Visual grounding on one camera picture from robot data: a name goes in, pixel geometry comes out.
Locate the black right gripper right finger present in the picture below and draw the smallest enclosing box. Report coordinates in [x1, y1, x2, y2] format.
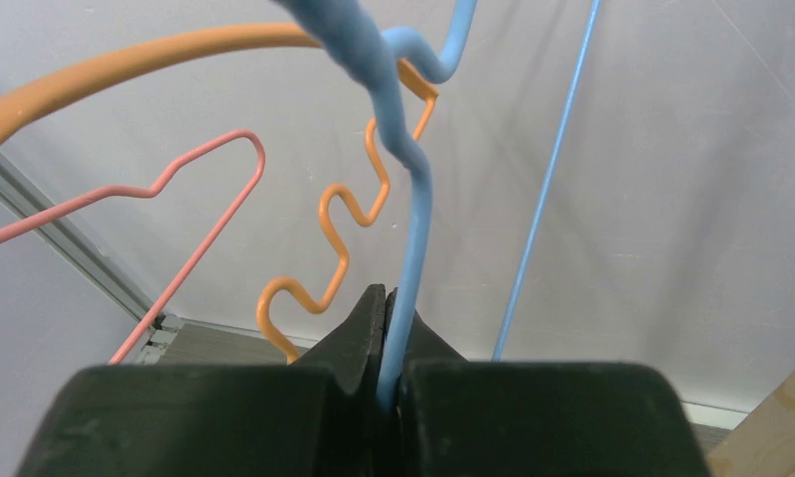
[396, 318, 710, 476]

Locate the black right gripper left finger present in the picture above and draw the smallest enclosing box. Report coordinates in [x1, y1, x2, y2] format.
[18, 284, 388, 476]

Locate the pink hanger with poppy skirt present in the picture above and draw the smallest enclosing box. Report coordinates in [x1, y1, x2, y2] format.
[0, 130, 265, 364]

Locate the blue wire hanger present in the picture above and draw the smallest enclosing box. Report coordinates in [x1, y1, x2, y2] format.
[272, 0, 603, 412]

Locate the wooden hanger with metal hook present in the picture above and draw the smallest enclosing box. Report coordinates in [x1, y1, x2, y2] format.
[0, 23, 440, 366]

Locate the wooden clothes rack frame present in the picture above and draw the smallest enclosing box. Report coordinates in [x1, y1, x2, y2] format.
[707, 371, 795, 477]

